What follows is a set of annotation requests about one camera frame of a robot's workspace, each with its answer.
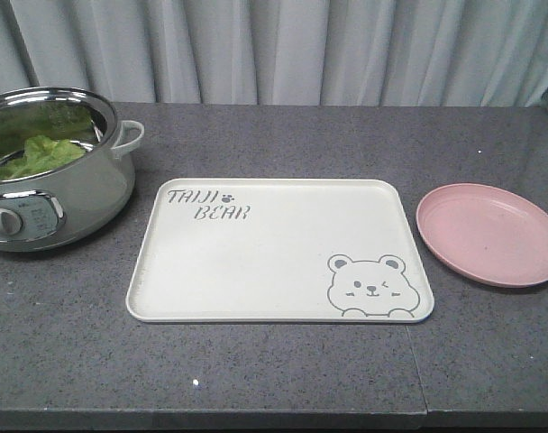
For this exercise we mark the cream bear print tray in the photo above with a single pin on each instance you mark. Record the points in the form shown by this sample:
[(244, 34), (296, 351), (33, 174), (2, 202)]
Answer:
[(241, 250)]

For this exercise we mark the pink round plate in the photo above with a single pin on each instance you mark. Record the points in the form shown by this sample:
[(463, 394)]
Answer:
[(487, 234)]

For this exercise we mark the green lettuce leaf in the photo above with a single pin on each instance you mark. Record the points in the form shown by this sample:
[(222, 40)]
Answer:
[(41, 137)]

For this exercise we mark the pale green electric cooking pot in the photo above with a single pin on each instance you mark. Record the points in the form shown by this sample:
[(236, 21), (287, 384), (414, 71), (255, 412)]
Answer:
[(64, 204)]

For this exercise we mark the white pleated curtain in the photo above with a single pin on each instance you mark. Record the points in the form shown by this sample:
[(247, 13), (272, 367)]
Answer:
[(305, 53)]

